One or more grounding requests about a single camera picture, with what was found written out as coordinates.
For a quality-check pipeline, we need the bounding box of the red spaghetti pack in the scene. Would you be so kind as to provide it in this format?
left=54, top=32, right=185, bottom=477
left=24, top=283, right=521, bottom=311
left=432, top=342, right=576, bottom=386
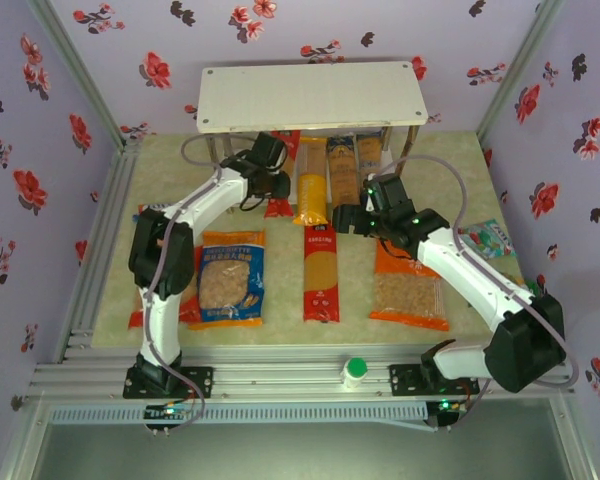
left=302, top=223, right=342, bottom=323
left=263, top=129, right=302, bottom=220

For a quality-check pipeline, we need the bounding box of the white two-tier shelf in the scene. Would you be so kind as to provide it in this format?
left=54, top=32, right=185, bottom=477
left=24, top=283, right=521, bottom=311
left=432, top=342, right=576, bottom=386
left=198, top=60, right=429, bottom=211

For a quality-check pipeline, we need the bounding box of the brown spaghetti packet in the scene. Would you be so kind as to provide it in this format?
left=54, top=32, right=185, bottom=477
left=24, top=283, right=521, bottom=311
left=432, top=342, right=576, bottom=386
left=355, top=132, right=385, bottom=181

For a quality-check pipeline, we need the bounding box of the green red candy bag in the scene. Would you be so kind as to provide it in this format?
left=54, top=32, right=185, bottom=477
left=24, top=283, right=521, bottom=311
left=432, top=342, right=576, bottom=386
left=457, top=219, right=517, bottom=260

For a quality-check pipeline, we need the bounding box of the blue orange pasta bag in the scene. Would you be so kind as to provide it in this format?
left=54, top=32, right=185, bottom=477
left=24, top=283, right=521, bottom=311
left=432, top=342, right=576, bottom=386
left=187, top=228, right=267, bottom=331

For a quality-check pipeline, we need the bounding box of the small electronics board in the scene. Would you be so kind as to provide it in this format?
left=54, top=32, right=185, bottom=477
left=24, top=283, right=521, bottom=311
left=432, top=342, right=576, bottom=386
left=143, top=399, right=204, bottom=437
left=426, top=397, right=469, bottom=431

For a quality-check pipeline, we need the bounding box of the yellow spaghetti pack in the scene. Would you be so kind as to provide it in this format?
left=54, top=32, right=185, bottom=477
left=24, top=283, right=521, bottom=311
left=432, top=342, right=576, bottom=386
left=292, top=135, right=330, bottom=226

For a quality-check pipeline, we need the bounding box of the white bottle green cap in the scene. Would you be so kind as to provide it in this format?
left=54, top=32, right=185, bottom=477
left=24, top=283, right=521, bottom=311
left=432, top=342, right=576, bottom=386
left=340, top=357, right=370, bottom=391

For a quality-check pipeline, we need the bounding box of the left arm grey cable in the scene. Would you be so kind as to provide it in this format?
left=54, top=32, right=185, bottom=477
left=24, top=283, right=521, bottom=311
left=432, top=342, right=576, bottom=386
left=142, top=132, right=261, bottom=431

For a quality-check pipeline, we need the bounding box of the white slotted cable duct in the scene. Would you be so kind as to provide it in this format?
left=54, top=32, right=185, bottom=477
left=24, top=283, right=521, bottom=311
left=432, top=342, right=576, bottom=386
left=47, top=402, right=429, bottom=426

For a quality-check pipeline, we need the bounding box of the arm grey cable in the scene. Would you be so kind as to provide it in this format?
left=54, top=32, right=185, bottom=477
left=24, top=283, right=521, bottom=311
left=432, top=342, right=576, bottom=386
left=142, top=132, right=261, bottom=431
left=364, top=154, right=580, bottom=389

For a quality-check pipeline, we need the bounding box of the wide blue spaghetti pack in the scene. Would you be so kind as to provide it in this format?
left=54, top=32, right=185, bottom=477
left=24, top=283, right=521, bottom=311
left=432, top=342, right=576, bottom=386
left=326, top=135, right=358, bottom=209

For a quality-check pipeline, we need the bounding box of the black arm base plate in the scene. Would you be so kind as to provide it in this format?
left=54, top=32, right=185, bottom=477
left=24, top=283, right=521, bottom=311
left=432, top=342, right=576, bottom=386
left=388, top=363, right=481, bottom=400
left=123, top=365, right=215, bottom=401

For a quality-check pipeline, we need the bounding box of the aluminium extrusion frame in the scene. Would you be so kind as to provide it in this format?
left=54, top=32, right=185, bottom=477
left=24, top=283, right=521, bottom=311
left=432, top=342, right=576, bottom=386
left=0, top=0, right=600, bottom=480

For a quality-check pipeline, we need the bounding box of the red macaroni bag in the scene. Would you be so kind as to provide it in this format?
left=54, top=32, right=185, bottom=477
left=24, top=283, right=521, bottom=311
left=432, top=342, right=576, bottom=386
left=127, top=244, right=204, bottom=329

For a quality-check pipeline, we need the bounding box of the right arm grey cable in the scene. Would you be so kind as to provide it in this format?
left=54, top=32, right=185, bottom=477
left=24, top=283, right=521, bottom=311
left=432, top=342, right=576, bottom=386
left=364, top=154, right=580, bottom=389

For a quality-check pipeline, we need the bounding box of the grey metal panel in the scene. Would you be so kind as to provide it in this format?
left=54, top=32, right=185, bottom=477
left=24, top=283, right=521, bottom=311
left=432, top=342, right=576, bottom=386
left=29, top=422, right=574, bottom=480

